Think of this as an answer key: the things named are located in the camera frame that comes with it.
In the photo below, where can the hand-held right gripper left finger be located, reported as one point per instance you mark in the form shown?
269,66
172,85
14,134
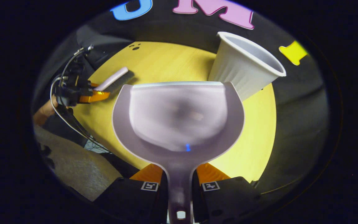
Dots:
129,199

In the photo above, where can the black backdrop cloth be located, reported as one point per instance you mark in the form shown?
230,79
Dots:
172,31

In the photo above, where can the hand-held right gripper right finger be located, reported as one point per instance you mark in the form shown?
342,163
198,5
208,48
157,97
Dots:
228,199

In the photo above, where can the pale lilac dustpan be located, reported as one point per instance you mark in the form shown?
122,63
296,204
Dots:
179,118

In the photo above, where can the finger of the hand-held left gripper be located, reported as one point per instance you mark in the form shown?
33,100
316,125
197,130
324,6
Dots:
95,96

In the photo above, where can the small lilac broom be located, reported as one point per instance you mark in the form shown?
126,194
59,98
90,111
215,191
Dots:
113,80

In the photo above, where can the white ribbed garbage bin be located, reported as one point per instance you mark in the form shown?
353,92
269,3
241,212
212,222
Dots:
241,71

